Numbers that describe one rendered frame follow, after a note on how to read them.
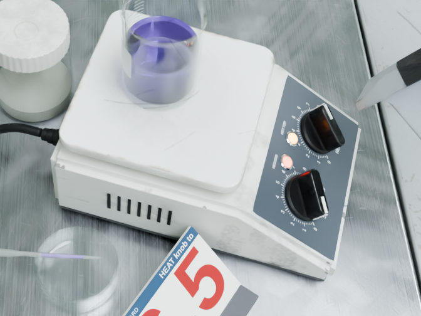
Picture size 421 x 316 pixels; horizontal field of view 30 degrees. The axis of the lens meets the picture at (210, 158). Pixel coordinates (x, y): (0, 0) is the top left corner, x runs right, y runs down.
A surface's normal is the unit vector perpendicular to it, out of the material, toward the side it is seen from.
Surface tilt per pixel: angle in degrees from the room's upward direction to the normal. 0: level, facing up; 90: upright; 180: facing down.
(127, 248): 0
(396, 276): 0
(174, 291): 40
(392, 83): 83
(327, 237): 30
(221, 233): 90
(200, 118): 0
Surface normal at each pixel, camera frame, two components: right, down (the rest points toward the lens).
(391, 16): 0.11, -0.53
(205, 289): 0.62, -0.08
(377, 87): -0.81, 0.37
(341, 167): 0.58, -0.33
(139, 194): -0.25, 0.81
